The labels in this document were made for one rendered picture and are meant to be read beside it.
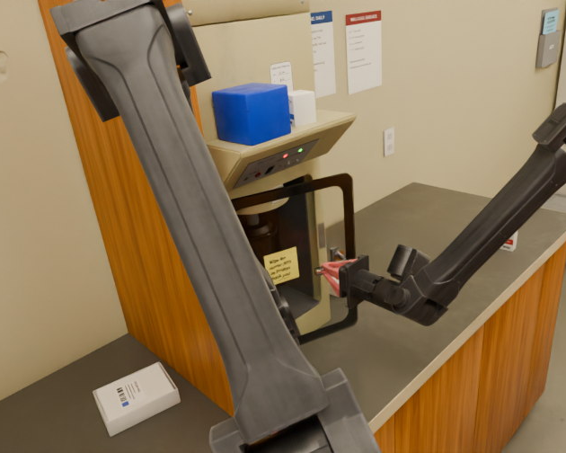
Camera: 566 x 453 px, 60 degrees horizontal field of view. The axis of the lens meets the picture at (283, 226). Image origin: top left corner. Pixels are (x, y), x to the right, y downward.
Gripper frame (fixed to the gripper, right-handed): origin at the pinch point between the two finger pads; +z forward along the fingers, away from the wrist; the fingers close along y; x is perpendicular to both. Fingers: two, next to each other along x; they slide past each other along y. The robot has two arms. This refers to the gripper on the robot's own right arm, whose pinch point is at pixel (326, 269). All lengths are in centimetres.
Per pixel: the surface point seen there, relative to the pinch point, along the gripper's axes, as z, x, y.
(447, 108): 58, -150, 0
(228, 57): 12.2, 9.7, 45.2
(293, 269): 5.8, 4.5, -0.1
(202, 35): 12, 15, 49
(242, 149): 1.5, 17.3, 31.0
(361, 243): 34, -54, -26
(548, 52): 57, -262, 11
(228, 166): 4.3, 18.7, 27.9
